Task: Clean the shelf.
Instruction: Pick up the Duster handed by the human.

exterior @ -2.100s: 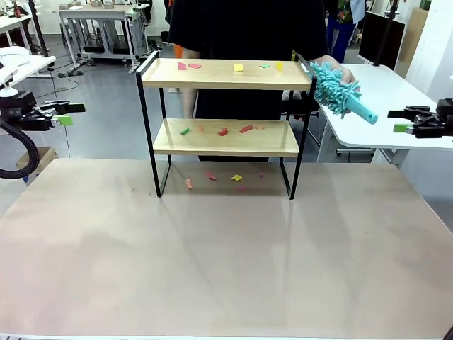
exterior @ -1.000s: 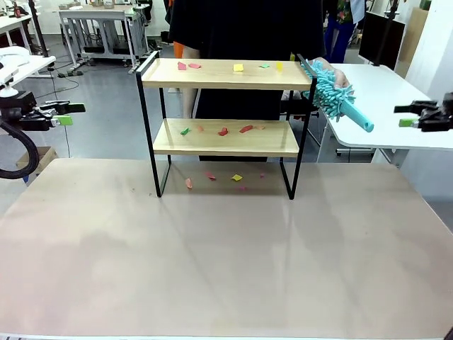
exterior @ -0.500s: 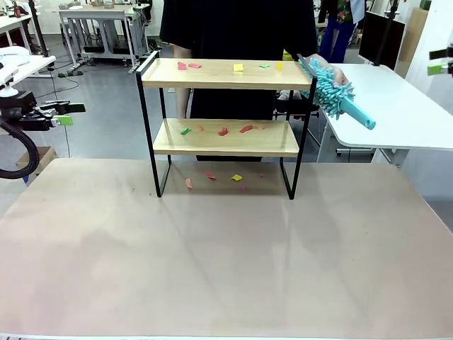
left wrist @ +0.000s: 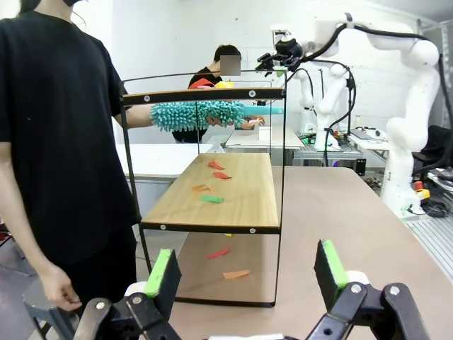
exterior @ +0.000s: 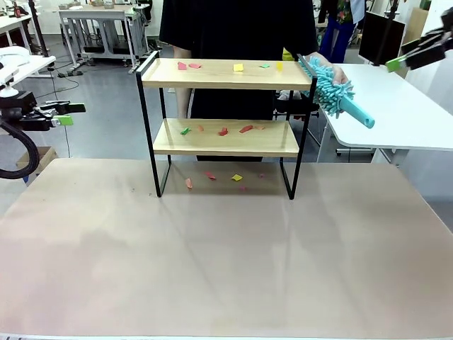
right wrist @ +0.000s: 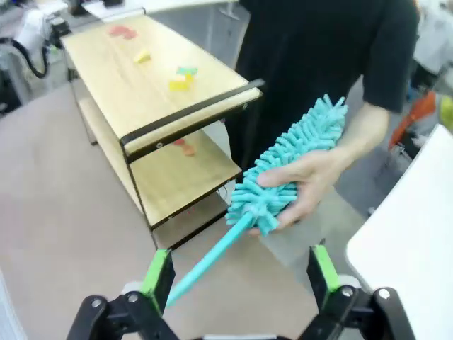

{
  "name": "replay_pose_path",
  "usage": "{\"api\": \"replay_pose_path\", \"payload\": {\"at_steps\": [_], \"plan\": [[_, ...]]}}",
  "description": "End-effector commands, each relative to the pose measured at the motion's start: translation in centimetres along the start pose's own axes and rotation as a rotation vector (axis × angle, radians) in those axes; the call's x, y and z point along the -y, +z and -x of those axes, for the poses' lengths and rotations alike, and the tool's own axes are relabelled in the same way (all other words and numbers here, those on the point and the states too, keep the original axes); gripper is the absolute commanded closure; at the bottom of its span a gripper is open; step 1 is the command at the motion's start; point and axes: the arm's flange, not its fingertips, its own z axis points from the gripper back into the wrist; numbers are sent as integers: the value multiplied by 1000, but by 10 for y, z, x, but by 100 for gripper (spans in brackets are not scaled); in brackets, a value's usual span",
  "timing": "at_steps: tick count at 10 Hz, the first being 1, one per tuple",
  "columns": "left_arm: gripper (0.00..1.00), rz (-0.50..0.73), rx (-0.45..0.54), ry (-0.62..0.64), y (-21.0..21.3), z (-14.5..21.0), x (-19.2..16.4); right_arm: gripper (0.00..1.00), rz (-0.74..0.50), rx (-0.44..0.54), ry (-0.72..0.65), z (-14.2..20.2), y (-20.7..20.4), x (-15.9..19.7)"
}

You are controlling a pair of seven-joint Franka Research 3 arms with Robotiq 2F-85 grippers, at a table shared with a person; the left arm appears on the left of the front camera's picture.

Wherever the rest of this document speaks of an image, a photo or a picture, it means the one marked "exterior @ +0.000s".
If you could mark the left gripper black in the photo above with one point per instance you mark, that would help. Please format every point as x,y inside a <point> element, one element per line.
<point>21,110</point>

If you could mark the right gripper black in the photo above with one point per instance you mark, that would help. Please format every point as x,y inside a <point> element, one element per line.
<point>426,53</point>

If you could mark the teal microfiber duster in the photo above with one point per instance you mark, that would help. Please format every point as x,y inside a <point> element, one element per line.
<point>329,88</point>

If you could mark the person's right forearm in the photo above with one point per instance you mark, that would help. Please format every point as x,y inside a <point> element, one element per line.
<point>182,104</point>

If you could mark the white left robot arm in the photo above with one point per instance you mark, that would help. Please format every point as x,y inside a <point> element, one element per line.
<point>7,74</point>

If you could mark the two-tier wooden black-framed shelf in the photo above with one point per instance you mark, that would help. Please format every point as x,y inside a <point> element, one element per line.
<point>226,79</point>

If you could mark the person's left hand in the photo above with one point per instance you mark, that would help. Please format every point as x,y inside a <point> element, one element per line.
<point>340,76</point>

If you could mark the black monitor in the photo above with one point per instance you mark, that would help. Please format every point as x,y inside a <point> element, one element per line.
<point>380,39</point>

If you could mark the white curved-edge desk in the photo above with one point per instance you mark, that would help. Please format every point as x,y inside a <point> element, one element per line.
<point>389,106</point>

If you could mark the black monitor pole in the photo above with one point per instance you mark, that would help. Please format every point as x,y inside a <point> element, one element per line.
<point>387,21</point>

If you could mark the brown cardboard sheet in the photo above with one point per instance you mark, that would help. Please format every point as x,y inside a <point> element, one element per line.
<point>417,25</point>

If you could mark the cardboard box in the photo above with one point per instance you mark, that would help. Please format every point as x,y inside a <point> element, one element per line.
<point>39,157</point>

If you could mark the white side table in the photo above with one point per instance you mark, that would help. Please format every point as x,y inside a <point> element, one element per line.
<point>32,65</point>

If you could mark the person in blue trousers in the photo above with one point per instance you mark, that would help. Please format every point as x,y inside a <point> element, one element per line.
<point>338,35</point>

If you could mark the grey-framed wooden workbench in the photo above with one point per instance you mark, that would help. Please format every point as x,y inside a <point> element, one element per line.
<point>102,32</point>

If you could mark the black tripod pole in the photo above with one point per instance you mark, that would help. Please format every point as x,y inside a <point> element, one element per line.
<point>37,28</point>

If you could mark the black office chair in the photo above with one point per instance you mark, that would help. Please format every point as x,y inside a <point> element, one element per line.
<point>301,106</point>

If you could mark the yellow narrow paper scrap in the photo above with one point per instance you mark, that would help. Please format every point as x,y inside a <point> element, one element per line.
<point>279,66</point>

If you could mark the green folded paper scrap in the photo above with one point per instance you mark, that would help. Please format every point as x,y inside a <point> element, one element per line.
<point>185,131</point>

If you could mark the pink paper scrap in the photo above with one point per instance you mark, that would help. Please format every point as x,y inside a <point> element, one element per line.
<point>194,65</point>

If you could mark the yellow square paper scrap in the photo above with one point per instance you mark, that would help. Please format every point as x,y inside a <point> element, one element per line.
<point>238,67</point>

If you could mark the red long paper scrap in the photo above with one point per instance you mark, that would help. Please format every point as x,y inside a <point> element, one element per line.
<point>245,129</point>

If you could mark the person in black shirt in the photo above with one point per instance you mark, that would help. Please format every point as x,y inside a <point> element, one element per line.
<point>233,32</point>

